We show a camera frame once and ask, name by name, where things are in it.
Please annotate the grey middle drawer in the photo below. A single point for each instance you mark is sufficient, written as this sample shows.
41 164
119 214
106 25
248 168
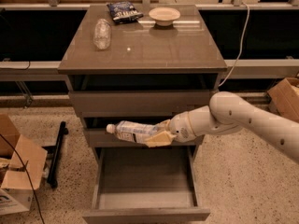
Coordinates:
97 136

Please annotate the beige bowl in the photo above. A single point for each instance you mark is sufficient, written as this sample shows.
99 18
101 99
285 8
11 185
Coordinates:
164 16

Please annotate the clear crumpled plastic bottle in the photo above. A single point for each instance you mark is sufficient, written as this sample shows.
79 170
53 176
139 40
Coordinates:
102 34

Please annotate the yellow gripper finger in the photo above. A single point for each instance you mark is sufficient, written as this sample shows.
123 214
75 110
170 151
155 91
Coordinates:
160 139
164 125

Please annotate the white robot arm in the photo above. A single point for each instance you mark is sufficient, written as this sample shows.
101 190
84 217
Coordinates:
228 113

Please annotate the grey open bottom drawer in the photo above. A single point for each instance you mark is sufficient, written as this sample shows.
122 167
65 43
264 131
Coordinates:
145 185

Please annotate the grey top drawer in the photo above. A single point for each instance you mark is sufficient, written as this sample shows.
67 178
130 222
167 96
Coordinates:
160 95

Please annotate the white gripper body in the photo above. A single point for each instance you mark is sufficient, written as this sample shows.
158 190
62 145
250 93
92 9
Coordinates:
179 125

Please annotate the blue label plastic bottle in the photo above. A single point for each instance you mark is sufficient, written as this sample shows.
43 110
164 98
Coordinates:
132 131

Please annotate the blue chip bag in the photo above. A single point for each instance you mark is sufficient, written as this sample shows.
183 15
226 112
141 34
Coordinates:
123 12

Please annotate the grey drawer cabinet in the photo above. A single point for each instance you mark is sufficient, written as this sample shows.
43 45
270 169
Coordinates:
143 47

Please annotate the open cardboard box left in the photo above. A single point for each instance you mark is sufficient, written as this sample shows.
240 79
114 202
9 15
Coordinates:
26 161

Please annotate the cardboard box right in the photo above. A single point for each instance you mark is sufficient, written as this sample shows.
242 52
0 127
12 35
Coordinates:
285 98

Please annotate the black bar on floor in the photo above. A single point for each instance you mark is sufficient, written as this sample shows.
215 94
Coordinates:
52 180

